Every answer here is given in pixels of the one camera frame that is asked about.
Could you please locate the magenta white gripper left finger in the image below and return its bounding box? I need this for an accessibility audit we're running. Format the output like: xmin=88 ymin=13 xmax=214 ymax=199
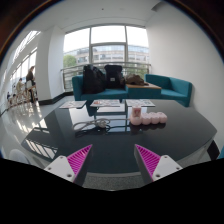
xmin=45 ymin=144 xmax=93 ymax=186

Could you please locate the black backpack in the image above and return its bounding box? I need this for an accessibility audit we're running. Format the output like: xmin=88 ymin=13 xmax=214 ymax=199
xmin=83 ymin=65 xmax=106 ymax=94
xmin=104 ymin=64 xmax=125 ymax=89

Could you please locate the teal sofa right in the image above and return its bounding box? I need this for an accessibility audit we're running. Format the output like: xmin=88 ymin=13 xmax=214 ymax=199
xmin=127 ymin=73 xmax=193 ymax=108

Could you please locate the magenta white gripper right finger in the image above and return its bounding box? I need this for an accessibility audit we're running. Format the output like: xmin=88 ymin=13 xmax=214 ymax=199
xmin=134 ymin=144 xmax=182 ymax=184

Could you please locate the black backpack left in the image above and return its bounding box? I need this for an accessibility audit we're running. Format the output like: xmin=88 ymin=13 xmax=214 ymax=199
xmin=83 ymin=65 xmax=106 ymax=94

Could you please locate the wooden side table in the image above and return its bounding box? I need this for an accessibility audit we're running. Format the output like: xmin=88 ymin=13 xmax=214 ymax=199
xmin=126 ymin=83 xmax=162 ymax=90

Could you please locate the black backpack right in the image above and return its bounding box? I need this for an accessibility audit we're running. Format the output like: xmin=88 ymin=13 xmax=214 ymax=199
xmin=104 ymin=64 xmax=125 ymax=89

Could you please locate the brown bag on table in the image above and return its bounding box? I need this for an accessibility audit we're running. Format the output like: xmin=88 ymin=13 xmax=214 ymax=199
xmin=125 ymin=74 xmax=147 ymax=86

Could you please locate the standing person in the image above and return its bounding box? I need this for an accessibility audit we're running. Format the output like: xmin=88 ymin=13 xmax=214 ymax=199
xmin=26 ymin=66 xmax=36 ymax=102

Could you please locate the seated person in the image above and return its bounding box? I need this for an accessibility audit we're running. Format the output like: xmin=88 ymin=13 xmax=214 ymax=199
xmin=16 ymin=78 xmax=26 ymax=102

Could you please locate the white coiled cable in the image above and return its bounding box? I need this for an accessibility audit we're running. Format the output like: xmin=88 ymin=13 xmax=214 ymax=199
xmin=71 ymin=118 xmax=132 ymax=132

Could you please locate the left magazine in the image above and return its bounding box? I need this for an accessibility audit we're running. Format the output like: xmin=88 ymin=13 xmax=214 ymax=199
xmin=59 ymin=101 xmax=86 ymax=109

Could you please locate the magazine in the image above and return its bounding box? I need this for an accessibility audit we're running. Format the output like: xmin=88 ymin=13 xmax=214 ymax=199
xmin=126 ymin=99 xmax=155 ymax=107
xmin=90 ymin=99 xmax=120 ymax=107
xmin=59 ymin=101 xmax=86 ymax=109

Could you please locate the middle magazine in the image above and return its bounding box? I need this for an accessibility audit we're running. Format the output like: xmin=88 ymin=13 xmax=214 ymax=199
xmin=90 ymin=99 xmax=120 ymax=107

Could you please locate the right magazine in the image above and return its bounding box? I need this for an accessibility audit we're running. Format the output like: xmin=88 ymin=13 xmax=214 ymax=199
xmin=126 ymin=99 xmax=155 ymax=107

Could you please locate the teal sofa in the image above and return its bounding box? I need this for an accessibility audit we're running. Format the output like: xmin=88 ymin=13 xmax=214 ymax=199
xmin=127 ymin=73 xmax=193 ymax=108
xmin=72 ymin=75 xmax=128 ymax=101

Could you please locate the teal sofa left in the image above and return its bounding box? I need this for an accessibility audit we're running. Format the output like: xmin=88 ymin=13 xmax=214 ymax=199
xmin=72 ymin=75 xmax=128 ymax=101

